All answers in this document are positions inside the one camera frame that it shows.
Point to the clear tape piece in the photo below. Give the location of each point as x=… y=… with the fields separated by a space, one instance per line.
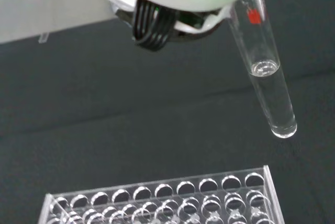
x=43 y=37

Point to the black bench cloth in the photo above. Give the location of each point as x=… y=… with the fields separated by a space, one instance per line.
x=131 y=103

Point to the clear acrylic test tube rack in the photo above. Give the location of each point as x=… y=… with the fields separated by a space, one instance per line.
x=154 y=209

